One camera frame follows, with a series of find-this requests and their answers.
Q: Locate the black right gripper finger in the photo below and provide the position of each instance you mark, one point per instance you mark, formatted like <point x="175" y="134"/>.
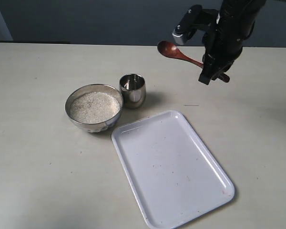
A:
<point x="221" y="74"/>

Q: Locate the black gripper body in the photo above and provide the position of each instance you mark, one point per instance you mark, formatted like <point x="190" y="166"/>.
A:
<point x="223" y="44"/>

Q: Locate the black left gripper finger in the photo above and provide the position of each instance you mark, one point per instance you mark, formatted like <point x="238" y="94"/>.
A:
<point x="208" y="71"/>

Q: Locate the brown wooden spoon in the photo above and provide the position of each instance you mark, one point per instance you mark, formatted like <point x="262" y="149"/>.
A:
<point x="170" y="50"/>

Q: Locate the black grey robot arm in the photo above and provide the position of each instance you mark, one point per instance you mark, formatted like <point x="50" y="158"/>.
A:
<point x="242" y="11"/>

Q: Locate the steel bowl of rice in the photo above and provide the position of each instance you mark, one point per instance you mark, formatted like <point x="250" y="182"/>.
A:
<point x="94" y="108"/>

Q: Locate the small steel cup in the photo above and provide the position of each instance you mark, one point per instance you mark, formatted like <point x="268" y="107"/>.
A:
<point x="133" y="90"/>

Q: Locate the white rectangular tray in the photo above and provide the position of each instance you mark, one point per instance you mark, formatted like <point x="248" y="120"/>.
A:
<point x="173" y="175"/>

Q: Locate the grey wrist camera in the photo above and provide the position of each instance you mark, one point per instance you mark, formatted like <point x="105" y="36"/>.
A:
<point x="195" y="19"/>

